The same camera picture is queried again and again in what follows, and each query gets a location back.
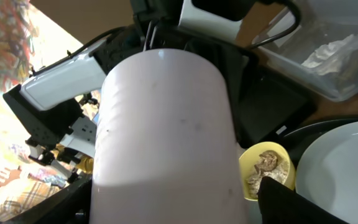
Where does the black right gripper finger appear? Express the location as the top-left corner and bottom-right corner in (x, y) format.
(258, 177), (347, 224)

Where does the yellow bowl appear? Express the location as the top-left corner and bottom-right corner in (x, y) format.
(239, 142), (296, 201)

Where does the pink cup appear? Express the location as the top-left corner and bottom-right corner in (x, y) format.
(89, 49), (247, 224)

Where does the white tissue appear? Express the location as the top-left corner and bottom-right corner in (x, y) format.
(301, 34), (358, 76)

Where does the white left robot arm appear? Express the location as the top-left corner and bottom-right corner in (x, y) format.
(4, 1), (246, 187)

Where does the clear plastic waste bin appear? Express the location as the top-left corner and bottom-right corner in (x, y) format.
(259, 0), (358, 101)

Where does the food scraps and rice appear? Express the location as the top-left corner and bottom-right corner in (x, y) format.
(245, 151), (290, 199)

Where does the round black serving tray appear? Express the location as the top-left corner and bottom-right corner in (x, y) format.
(279, 114), (358, 168)

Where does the grey round plate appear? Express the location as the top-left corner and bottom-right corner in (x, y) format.
(296, 122), (358, 223)

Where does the black rectangular tray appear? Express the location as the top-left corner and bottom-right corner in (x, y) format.
(236, 49), (316, 148)

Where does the person in plaid shirt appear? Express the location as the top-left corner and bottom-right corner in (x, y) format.
(0, 179), (60, 222)

